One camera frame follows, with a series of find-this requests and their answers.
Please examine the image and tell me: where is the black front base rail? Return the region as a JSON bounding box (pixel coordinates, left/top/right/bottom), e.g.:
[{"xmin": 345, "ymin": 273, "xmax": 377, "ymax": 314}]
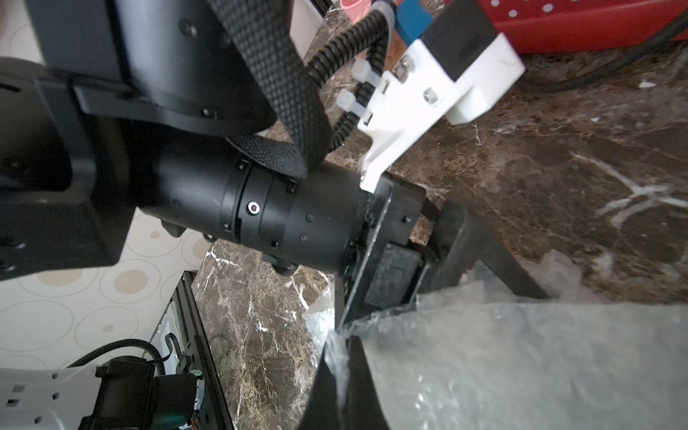
[{"xmin": 150, "ymin": 271, "xmax": 234, "ymax": 430}]

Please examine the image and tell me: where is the black toaster power cable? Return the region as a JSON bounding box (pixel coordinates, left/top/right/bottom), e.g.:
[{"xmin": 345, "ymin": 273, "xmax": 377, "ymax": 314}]
[{"xmin": 515, "ymin": 10, "xmax": 688, "ymax": 95}]

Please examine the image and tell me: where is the red polka dot toaster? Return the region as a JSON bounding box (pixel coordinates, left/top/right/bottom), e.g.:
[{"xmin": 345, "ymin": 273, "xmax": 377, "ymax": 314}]
[{"xmin": 479, "ymin": 0, "xmax": 687, "ymax": 54}]

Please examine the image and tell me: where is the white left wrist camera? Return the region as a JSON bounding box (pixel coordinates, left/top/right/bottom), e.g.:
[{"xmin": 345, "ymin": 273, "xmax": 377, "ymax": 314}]
[{"xmin": 352, "ymin": 1, "xmax": 525, "ymax": 193}]

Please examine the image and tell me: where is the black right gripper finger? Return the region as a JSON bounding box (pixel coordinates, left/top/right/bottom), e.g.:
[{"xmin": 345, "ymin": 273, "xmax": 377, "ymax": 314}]
[{"xmin": 298, "ymin": 336, "xmax": 389, "ymax": 429}]

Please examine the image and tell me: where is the clear bubble wrap sheet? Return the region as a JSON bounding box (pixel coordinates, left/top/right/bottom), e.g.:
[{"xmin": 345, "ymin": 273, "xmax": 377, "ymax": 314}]
[{"xmin": 315, "ymin": 251, "xmax": 687, "ymax": 429}]

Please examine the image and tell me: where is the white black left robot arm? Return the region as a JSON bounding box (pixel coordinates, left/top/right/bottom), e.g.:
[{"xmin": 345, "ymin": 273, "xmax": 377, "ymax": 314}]
[{"xmin": 1, "ymin": 1, "xmax": 546, "ymax": 325}]

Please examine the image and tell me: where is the pink plastic cup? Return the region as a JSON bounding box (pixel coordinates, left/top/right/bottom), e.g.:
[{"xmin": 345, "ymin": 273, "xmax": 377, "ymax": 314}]
[{"xmin": 340, "ymin": 0, "xmax": 372, "ymax": 21}]

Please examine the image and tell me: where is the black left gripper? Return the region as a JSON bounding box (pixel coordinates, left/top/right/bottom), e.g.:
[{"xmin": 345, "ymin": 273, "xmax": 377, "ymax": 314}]
[{"xmin": 334, "ymin": 173, "xmax": 548, "ymax": 329}]

